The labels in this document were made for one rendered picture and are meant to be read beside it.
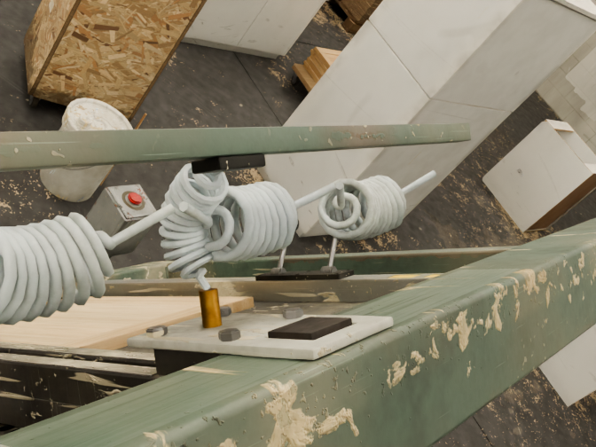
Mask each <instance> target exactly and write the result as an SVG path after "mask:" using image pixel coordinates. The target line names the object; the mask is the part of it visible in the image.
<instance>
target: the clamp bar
mask: <svg viewBox="0 0 596 447"><path fill-rule="evenodd" d="M264 166H265V156H264V154H262V153H259V154H245V155H231V156H218V157H213V158H207V159H202V160H196V161H192V163H189V164H186V165H184V167H183V168H182V169H181V170H180V172H179V173H178V174H177V175H176V177H175V180H174V181H173V182H172V183H171V185H170V186H169V190H168V192H167V193H166V194H165V201H164V202H163V203H162V204H161V208H164V207H166V206H167V205H168V204H170V203H171V204H172V206H173V207H174V209H175V211H176V212H175V213H174V214H172V215H170V216H167V217H166V218H164V219H162V220H160V223H161V224H162V226H161V227H160V229H159V234H160V235H161V236H162V237H164V238H166V239H164V240H162V241H161V247H163V248H167V249H169V248H178V249H176V250H173V251H170V252H167V253H166V254H164V259H166V260H167V261H168V260H172V259H176V258H179V257H181V258H179V259H177V260H175V261H174V262H173V263H172V264H170V265H169V266H168V268H169V271H170V272H179V271H181V274H180V277H181V278H183V279H190V278H196V279H197V281H198V282H199V284H200V286H201V287H202V289H201V290H199V297H200V310H201V317H198V318H194V319H190V320H187V321H184V322H181V323H178V324H174V325H170V326H165V325H155V326H151V327H149V328H147V330H146V333H143V334H140V335H137V336H133V337H130V338H128V339H127V344H128V347H132V348H145V349H153V351H154V354H153V353H141V352H130V351H119V350H107V349H85V348H73V347H61V346H50V345H38V344H27V343H16V342H4V341H0V423H3V424H6V425H11V426H15V427H27V426H30V425H32V424H35V423H37V422H39V421H42V420H47V419H48V418H51V417H54V416H57V415H59V414H61V413H64V412H68V411H71V410H73V409H75V408H78V407H81V406H84V405H86V404H90V403H93V402H95V401H97V400H100V399H102V398H105V397H108V396H111V395H114V394H117V393H120V392H122V391H124V390H127V389H129V388H134V387H136V386H138V385H141V384H144V383H147V382H148V381H151V380H155V379H158V378H160V377H163V376H165V375H168V374H171V373H174V372H177V371H180V370H182V369H184V368H187V367H190V366H192V365H196V364H199V363H201V362H204V361H207V360H209V359H211V358H214V357H218V356H221V355H223V354H232V355H242V356H251V357H275V358H286V359H306V360H315V359H317V358H320V357H322V356H325V355H327V354H329V353H331V352H334V351H335V350H337V349H341V348H343V347H346V346H348V345H350V344H351V343H354V342H356V341H360V340H362V339H364V338H365V337H368V336H370V335H372V334H375V333H377V332H379V331H382V330H384V329H386V328H389V327H391V326H392V325H393V318H392V317H375V316H345V315H303V309H302V308H299V307H295V308H288V309H285V310H283V311H282V314H252V313H231V307H230V306H223V307H220V303H219V297H218V290H217V288H211V286H210V284H209V283H208V282H207V280H206V279H205V277H204V275H205V273H206V272H207V270H206V268H199V267H200V266H201V265H203V264H205V263H207V262H209V261H211V260H212V259H213V257H214V256H213V255H212V253H210V254H208V253H209V252H208V251H207V249H206V248H204V246H205V244H206V243H207V241H208V242H209V241H210V240H209V238H208V231H207V229H205V228H203V227H202V224H203V223H201V222H200V221H198V220H196V219H195V218H193V217H191V216H189V215H187V214H186V213H185V212H183V211H181V210H180V209H179V204H180V203H181V202H183V201H185V202H187V203H189V204H191V205H192V206H194V207H195V208H197V209H198V210H200V211H201V212H203V213H204V214H206V215H207V216H210V217H211V215H212V213H213V211H214V210H215V208H216V207H217V206H218V205H219V203H220V202H222V201H223V200H224V198H225V197H226V195H227V193H228V185H229V183H228V181H227V178H226V176H225V174H224V172H226V171H237V170H243V169H255V168H261V167H264ZM203 174H204V175H206V176H204V175H203ZM188 177H190V178H194V180H193V179H190V178H188ZM209 179H210V180H211V181H210V180H209ZM194 189H195V190H197V191H198V192H196V191H195V190H194ZM169 220H170V221H172V222H173V223H172V222H170V221H169ZM179 247H181V248H179ZM197 268H198V269H197ZM195 269H197V270H195ZM308 317H322V318H351V319H352V325H350V326H348V327H345V328H343V329H341V330H339V331H336V332H334V333H330V334H328V335H326V336H323V337H321V338H318V339H316V340H314V341H309V340H291V339H273V338H268V332H269V331H271V330H274V329H276V328H279V327H281V326H284V325H288V324H291V323H293V322H296V321H299V320H301V319H304V318H308Z"/></svg>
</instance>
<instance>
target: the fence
mask: <svg viewBox="0 0 596 447"><path fill-rule="evenodd" d="M441 274H443V273H425V274H380V275H353V276H349V277H346V278H342V279H320V280H264V281H256V280H255V277H248V278H205V279H206V280H207V282H208V283H209V284H210V286H211V288H217V290H218V297H253V298H254V302H368V301H370V300H373V299H376V298H378V297H381V296H383V295H386V294H390V293H393V292H395V291H397V290H400V289H403V288H405V287H408V286H412V285H414V284H417V283H419V282H421V281H424V280H427V279H430V278H425V277H427V276H430V275H441ZM395 275H419V276H416V277H414V278H391V277H393V276H395ZM104 281H105V286H106V290H105V293H104V294H103V296H199V290H201V289H202V287H201V286H200V284H199V282H198V281H197V279H196V278H190V279H183V278H161V279H117V280H104Z"/></svg>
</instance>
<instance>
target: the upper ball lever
mask: <svg viewBox="0 0 596 447"><path fill-rule="evenodd" d="M337 242H338V239H337V238H335V237H333V241H332V245H331V250H330V255H329V259H328V264H327V266H323V267H322V268H321V270H320V273H333V272H336V271H337V269H336V267H335V266H333V260H334V256H335V251H336V247H337Z"/></svg>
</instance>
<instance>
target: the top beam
mask: <svg viewBox="0 0 596 447"><path fill-rule="evenodd" d="M333 315H345V316H375V317H392V318H393V325H392V326H391V327H389V328H386V329H384V330H382V331H379V332H377V333H375V334H372V335H370V336H368V337H365V338H364V339H362V340H360V341H356V342H354V343H351V344H350V345H348V346H346V347H343V348H341V349H337V350H335V351H334V352H331V353H329V354H327V355H325V356H322V357H320V358H317V359H315V360H306V359H286V358H275V357H251V356H242V355H232V354H223V355H221V356H218V357H214V358H211V359H209V360H207V361H204V362H201V363H199V364H196V365H192V366H190V367H187V368H184V369H182V370H180V371H177V372H173V373H171V374H168V375H165V376H163V377H160V378H158V379H155V380H151V381H148V382H147V383H144V384H141V385H138V386H136V387H134V388H129V389H127V390H124V391H122V392H120V393H117V394H114V395H111V396H108V397H105V398H102V399H100V400H97V401H95V402H93V403H90V404H86V405H84V406H81V407H78V408H75V409H73V410H71V411H68V412H64V413H61V414H59V415H57V416H54V417H51V418H48V419H47V420H42V421H39V422H37V423H35V424H32V425H30V426H27V427H23V428H21V429H18V430H15V431H12V432H11V433H8V434H5V435H1V436H0V444H2V445H5V446H9V447H431V446H433V445H434V444H435V443H437V442H438V441H440V440H441V439H442V438H444V437H445V436H446V435H448V434H449V433H450V432H451V431H452V430H454V429H455V428H457V427H458V426H460V425H461V424H462V423H464V422H465V421H466V420H468V419H469V418H471V417H472V416H473V415H475V414H476V413H477V412H479V411H480V410H481V409H482V408H483V407H485V406H486V405H487V404H489V403H490V402H492V401H493V400H494V399H496V398H497V397H498V396H500V395H501V394H503V393H504V392H505V391H507V390H508V389H509V388H510V387H512V386H513V385H514V384H516V383H517V382H518V381H520V380H521V379H523V378H524V377H525V376H527V375H528V374H529V373H531V372H532V371H534V370H535V369H536V368H538V367H539V366H540V365H541V364H542V363H544V362H545V361H546V360H548V359H549V358H550V357H552V356H553V355H555V354H556V353H557V352H559V351H560V350H561V349H563V348H564V347H566V346H567V345H568V344H570V343H571V342H572V341H573V340H575V339H576V338H577V337H579V336H580V335H581V334H583V333H584V332H586V331H587V330H588V329H590V328H591V327H592V326H594V325H595V324H596V218H593V219H591V220H589V221H586V222H583V223H580V224H577V225H574V226H572V227H569V228H567V229H564V230H562V231H557V232H555V233H553V234H550V235H547V236H545V237H543V238H540V239H536V240H533V241H531V242H529V243H526V244H523V245H520V246H518V247H514V248H511V249H509V250H506V251H504V252H502V253H499V254H496V255H493V256H490V257H487V258H484V259H482V260H480V261H477V262H474V263H470V264H468V265H466V266H463V267H460V268H457V269H456V270H453V271H448V272H446V273H444V274H441V275H439V276H436V277H433V278H430V279H427V280H424V281H421V282H419V283H417V284H414V285H412V286H408V287H405V288H403V289H400V290H397V291H395V292H393V293H390V294H386V295H383V296H381V297H378V298H376V299H373V300H370V301H368V302H364V303H361V304H359V305H357V306H354V307H351V308H349V309H346V310H342V311H340V312H337V313H334V314H333Z"/></svg>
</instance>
